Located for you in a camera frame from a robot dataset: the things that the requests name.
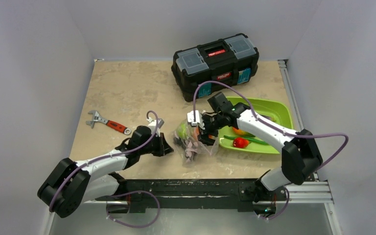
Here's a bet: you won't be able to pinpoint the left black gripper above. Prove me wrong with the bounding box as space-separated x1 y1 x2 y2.
139 132 173 157

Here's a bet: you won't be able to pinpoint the clear zip top bag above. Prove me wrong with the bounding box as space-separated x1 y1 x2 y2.
171 121 219 165

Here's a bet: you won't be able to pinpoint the green orange fake mango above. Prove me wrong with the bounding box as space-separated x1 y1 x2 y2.
232 127 255 137

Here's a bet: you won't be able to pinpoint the green fake bean pod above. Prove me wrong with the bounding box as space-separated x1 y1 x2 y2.
224 135 268 145

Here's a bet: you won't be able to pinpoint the orange fake fruit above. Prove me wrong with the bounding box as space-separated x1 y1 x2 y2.
193 127 215 141

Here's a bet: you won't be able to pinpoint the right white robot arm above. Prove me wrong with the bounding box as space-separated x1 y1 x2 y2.
187 92 323 199

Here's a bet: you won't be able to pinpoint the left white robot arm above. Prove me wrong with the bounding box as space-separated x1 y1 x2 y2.
37 126 174 218

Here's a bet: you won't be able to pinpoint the green fake apple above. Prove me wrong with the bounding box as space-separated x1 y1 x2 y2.
175 123 188 140

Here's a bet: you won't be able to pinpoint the dark purple fake grapes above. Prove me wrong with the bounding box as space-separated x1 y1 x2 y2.
173 137 198 162

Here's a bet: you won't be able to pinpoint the green plastic tray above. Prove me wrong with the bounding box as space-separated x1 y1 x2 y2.
218 98 294 154

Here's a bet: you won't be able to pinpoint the black plastic toolbox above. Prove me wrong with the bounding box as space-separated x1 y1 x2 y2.
171 33 259 102

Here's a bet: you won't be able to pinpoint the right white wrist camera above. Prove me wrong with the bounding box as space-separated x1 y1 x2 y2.
187 110 204 129

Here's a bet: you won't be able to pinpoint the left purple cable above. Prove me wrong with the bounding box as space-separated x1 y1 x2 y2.
48 110 161 229

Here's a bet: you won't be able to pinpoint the purple cable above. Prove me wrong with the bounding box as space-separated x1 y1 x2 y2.
48 110 161 229
192 81 350 221

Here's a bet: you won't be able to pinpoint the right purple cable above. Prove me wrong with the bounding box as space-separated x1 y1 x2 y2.
192 81 350 221

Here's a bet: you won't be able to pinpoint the black metal base frame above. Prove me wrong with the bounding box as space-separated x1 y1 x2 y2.
84 177 333 215

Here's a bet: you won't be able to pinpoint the red handled adjustable wrench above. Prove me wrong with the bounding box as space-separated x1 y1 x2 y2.
86 110 132 136

